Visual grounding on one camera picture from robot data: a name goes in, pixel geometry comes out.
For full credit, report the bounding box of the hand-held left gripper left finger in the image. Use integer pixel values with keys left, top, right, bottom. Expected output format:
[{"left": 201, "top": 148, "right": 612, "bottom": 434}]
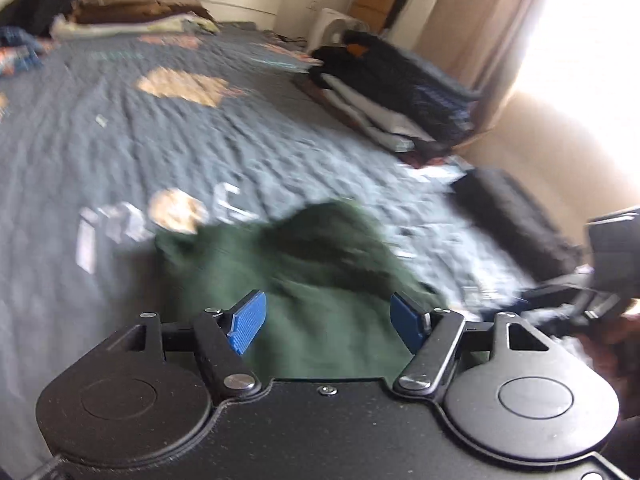
[{"left": 114, "top": 289, "right": 268, "bottom": 402}]

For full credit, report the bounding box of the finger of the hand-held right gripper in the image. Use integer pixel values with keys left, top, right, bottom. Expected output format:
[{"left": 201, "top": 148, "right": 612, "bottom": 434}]
[{"left": 519, "top": 273, "right": 597, "bottom": 312}]

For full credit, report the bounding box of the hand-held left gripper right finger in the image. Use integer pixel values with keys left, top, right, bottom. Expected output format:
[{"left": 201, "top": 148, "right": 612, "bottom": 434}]
[{"left": 389, "top": 290, "right": 552, "bottom": 398}]

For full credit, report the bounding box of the green t-shirt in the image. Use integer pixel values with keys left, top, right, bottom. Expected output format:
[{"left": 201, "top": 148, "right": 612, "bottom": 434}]
[{"left": 154, "top": 200, "right": 492, "bottom": 382}]

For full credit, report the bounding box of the stack of folded dark clothes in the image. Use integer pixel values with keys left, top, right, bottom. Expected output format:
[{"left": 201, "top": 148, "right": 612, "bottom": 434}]
[{"left": 306, "top": 30, "right": 482, "bottom": 162}]

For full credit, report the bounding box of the stack of folded brown clothes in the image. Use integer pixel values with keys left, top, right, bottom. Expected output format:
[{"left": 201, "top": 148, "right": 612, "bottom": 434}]
[{"left": 49, "top": 0, "right": 222, "bottom": 42}]

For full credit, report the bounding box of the person's right hand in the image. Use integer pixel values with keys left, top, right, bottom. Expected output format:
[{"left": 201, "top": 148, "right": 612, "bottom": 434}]
[{"left": 596, "top": 309, "right": 640, "bottom": 397}]

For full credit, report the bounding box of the folded black garment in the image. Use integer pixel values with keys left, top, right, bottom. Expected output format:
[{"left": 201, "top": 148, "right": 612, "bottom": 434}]
[{"left": 449, "top": 166, "right": 584, "bottom": 277}]

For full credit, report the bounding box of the cream padded sofa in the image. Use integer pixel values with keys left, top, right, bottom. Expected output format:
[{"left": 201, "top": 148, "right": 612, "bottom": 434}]
[{"left": 462, "top": 92, "right": 640, "bottom": 243}]

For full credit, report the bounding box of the grey printed quilt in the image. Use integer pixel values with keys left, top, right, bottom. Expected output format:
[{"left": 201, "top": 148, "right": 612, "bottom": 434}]
[{"left": 0, "top": 30, "right": 593, "bottom": 463}]

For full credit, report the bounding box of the beige curtain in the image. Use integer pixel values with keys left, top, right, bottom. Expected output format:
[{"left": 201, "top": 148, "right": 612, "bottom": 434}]
[{"left": 414, "top": 0, "right": 557, "bottom": 127}]

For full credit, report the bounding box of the white box fan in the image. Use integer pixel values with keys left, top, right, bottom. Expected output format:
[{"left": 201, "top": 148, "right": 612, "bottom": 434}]
[{"left": 306, "top": 7, "right": 369, "bottom": 54}]

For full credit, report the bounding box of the blue patterned garment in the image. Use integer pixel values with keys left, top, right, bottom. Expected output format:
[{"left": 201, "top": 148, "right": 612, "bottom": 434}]
[{"left": 0, "top": 27, "right": 57, "bottom": 79}]

